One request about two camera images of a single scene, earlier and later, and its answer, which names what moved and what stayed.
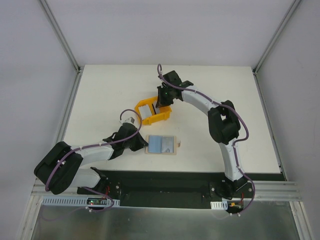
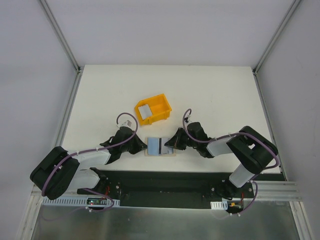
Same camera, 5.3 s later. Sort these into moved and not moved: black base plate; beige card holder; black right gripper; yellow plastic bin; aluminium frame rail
Moved: black right gripper
Not moved: black base plate; beige card holder; yellow plastic bin; aluminium frame rail
